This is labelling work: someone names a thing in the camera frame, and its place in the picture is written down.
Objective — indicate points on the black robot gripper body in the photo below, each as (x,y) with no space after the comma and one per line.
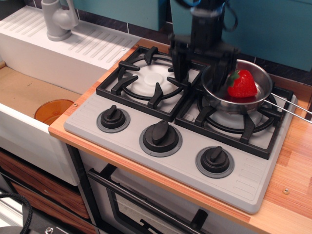
(204,43)

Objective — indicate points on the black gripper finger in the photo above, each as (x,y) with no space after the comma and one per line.
(180,63)
(222,67)

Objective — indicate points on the red plastic strawberry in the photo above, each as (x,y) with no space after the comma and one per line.
(241,84)

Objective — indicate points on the small steel saucepan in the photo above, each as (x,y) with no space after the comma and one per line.
(222,101)

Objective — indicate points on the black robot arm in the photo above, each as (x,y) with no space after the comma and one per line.
(199,6)

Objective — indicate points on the grey toy stove top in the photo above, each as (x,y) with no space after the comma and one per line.
(244,188)

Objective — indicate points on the black middle stove knob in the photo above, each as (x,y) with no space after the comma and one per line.
(160,139)

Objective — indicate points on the black stove knob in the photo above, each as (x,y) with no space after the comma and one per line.
(113,120)
(215,162)
(160,139)

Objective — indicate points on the black left stove knob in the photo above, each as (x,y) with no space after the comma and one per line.
(113,120)

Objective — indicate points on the black right stove knob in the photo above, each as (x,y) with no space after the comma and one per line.
(215,162)

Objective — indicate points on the black left burner grate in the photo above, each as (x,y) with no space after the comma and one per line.
(145,82)

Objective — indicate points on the black burner grate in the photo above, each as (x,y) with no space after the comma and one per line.
(260,133)
(145,82)

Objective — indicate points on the black right burner grate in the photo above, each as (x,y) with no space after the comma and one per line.
(260,133)

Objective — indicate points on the grey toy faucet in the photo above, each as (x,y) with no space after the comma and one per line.
(59,22)

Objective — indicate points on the orange plastic bowl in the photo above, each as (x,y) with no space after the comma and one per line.
(52,110)

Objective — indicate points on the white toy sink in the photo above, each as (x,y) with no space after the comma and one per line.
(35,70)

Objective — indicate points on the wooden drawer front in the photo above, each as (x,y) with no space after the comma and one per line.
(46,193)

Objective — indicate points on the oven door with black handle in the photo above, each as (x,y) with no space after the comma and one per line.
(140,209)

